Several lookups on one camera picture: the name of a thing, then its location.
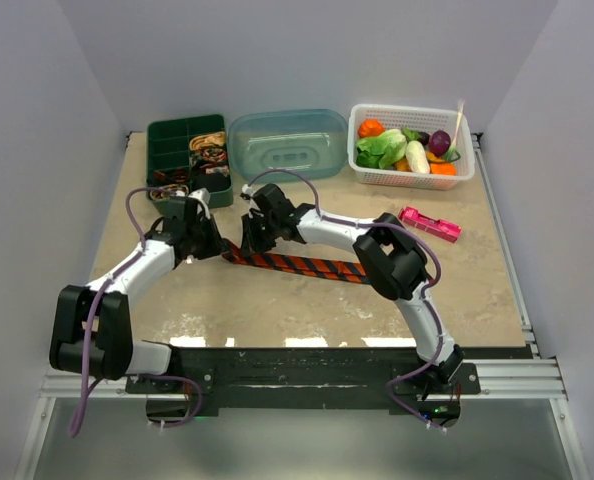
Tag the rolled floral tie front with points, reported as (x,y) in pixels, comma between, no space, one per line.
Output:
(165,192)

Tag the teal translucent plastic tub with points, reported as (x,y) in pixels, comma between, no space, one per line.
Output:
(311,142)

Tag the pink rectangular box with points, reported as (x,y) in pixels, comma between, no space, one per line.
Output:
(437,227)

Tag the rolled red brown tie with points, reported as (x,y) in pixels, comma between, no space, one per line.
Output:
(175,176)

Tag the orange navy striped tie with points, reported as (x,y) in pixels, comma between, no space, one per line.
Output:
(334,270)

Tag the white toy radish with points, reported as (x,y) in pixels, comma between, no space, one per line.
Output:
(416,158)

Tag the green toy lettuce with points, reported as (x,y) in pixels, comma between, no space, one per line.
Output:
(382,151)

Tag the orange toy carrot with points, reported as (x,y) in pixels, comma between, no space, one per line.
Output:
(443,168)

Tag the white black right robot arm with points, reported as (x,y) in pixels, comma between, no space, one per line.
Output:
(391,260)

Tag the dark purple toy eggplant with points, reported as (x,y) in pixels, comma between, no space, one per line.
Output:
(421,137)

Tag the aluminium frame rail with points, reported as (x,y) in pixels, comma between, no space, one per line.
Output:
(311,413)

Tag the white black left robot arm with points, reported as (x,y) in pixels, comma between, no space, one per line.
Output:
(92,333)

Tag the white perforated plastic basket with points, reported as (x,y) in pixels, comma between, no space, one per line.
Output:
(409,119)

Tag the yellow toy pepper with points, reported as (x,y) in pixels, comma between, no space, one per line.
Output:
(402,165)

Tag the purple toy onion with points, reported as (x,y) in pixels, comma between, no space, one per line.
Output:
(439,143)

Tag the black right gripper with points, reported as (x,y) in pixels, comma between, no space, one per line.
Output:
(249,239)

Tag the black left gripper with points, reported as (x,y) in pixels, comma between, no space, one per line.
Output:
(217,246)

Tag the rolled dark patterned tie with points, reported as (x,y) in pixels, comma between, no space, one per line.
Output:
(209,163)

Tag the green compartment organizer box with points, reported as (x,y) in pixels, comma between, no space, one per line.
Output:
(168,149)

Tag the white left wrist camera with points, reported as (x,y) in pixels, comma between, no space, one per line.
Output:
(202,195)

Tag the rolled patterned tie top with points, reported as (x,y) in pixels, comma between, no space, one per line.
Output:
(210,140)

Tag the orange toy pumpkin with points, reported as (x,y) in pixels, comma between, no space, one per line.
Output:
(370,128)

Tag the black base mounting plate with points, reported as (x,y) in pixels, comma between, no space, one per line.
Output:
(213,379)

